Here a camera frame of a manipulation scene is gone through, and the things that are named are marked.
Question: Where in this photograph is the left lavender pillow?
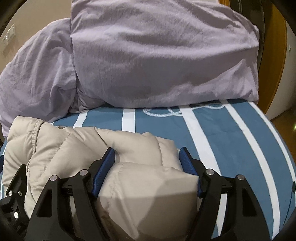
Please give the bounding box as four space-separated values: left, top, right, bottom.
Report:
1 18 104 138

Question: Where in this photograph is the beige puffer jacket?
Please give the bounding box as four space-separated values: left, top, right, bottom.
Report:
3 116 198 240

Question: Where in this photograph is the white wall light switch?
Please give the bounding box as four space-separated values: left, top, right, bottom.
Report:
1 24 16 52

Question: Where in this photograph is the lavender pillow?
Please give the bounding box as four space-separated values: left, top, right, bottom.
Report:
1 18 104 138
70 1 259 108

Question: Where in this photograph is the blue white striped bedsheet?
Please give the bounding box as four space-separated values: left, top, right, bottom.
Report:
0 99 296 241

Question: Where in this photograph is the right lavender pillow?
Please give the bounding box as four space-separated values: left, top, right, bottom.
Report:
70 1 259 108

